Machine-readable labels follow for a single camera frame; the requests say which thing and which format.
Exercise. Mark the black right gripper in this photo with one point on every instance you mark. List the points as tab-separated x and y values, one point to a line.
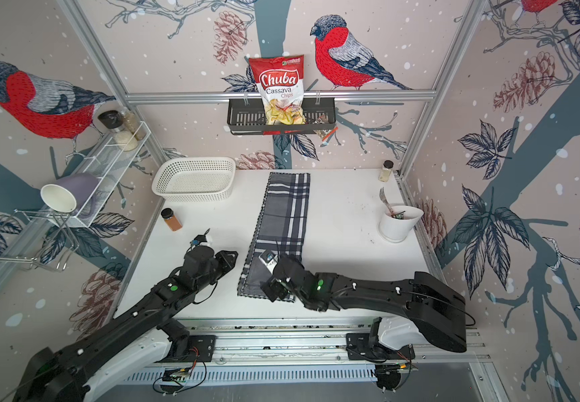
271	286

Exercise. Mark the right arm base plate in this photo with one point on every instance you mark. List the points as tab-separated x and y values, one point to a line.
359	347

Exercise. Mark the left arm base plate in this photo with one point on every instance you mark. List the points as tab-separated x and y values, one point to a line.
199	348

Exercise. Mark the lilac and white mug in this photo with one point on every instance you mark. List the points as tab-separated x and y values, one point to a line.
70	193

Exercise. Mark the brown spice jar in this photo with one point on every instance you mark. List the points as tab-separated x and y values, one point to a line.
170	219

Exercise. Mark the white utensil cup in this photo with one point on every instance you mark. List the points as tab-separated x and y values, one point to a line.
397	230

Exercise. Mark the red Chuba chips bag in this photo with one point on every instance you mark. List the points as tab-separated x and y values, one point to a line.
280	82

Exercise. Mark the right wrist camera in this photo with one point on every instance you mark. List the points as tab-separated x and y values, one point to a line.
269	260

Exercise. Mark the grey plaid pillowcase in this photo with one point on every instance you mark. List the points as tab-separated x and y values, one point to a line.
280	228

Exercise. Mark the metal wire mug rack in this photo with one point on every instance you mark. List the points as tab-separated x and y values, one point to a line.
37	240

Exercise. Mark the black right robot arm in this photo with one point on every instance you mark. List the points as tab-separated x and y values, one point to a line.
438	312

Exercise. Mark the metal spoon in cup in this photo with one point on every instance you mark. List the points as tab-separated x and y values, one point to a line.
385	201

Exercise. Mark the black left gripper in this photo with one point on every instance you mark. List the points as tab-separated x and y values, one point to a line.
224	258

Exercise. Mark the black wire wall basket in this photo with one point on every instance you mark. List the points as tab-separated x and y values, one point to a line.
254	117

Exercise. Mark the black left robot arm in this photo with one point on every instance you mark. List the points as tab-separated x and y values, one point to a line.
146	333

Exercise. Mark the white wire wall shelf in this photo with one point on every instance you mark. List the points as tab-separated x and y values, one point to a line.
103	168

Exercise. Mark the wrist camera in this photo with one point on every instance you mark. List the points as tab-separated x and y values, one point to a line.
269	260
200	239

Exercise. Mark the small glass spice bottle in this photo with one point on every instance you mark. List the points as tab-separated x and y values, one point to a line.
386	171

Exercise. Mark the white plastic basket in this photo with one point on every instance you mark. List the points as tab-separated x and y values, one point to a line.
195	179

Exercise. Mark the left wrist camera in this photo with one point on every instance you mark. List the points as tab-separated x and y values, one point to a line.
200	239

